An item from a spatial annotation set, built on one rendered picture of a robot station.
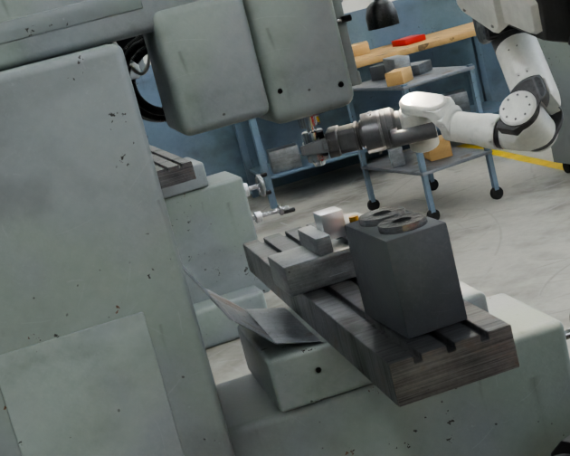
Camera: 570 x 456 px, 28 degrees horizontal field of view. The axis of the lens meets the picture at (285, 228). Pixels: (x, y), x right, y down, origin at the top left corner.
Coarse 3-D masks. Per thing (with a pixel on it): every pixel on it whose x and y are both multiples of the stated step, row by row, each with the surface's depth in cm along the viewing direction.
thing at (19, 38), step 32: (0, 0) 217; (32, 0) 219; (64, 0) 220; (96, 0) 221; (128, 0) 223; (160, 0) 225; (192, 0) 226; (0, 32) 218; (32, 32) 219; (64, 32) 221; (96, 32) 223; (128, 32) 224; (0, 64) 219
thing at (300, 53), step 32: (256, 0) 230; (288, 0) 232; (320, 0) 233; (256, 32) 232; (288, 32) 233; (320, 32) 234; (288, 64) 234; (320, 64) 235; (288, 96) 235; (320, 96) 236; (352, 96) 239
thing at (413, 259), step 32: (352, 224) 217; (384, 224) 205; (416, 224) 202; (352, 256) 220; (384, 256) 202; (416, 256) 201; (448, 256) 203; (384, 288) 207; (416, 288) 202; (448, 288) 204; (384, 320) 213; (416, 320) 203; (448, 320) 204
